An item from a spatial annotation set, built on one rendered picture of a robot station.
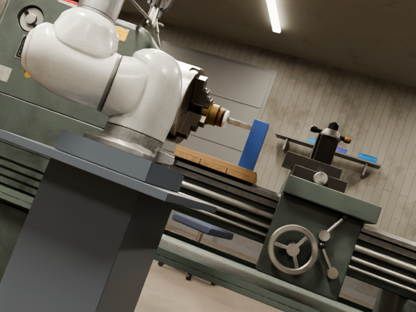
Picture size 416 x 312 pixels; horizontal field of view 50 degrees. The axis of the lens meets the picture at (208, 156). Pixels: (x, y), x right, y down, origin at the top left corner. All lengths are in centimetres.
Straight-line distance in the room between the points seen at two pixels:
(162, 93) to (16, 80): 79
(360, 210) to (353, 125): 728
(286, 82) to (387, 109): 191
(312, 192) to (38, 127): 97
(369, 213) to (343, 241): 12
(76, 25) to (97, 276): 58
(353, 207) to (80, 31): 94
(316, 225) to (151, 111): 68
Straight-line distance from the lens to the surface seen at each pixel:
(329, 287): 152
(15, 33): 185
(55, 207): 111
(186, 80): 170
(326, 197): 146
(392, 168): 866
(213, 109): 176
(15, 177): 172
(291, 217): 149
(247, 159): 172
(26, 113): 174
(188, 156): 160
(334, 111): 879
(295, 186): 145
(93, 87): 111
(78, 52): 112
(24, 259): 115
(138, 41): 166
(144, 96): 111
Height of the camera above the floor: 77
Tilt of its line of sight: 5 degrees up
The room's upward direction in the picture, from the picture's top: 20 degrees clockwise
